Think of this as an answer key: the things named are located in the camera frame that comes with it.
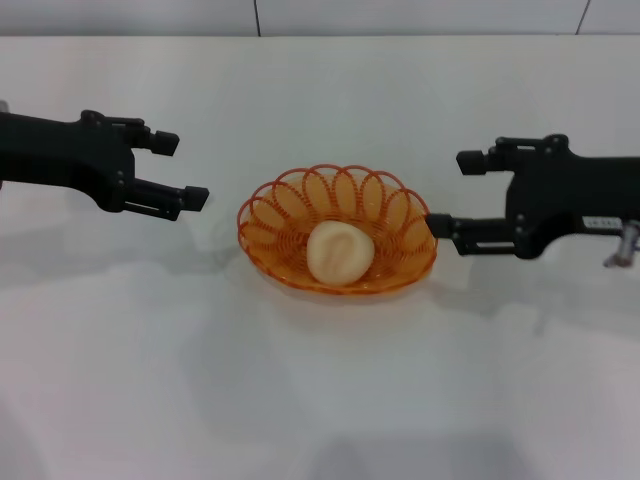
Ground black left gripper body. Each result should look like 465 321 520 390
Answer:
0 109 138 214

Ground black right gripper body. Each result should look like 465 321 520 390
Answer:
504 133 640 261

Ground orange plastic woven basket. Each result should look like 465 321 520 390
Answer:
236 162 440 296

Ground pale round bread bun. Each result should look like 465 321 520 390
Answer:
305 221 376 287

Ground metal right wrist connector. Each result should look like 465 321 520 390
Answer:
602 219 640 269

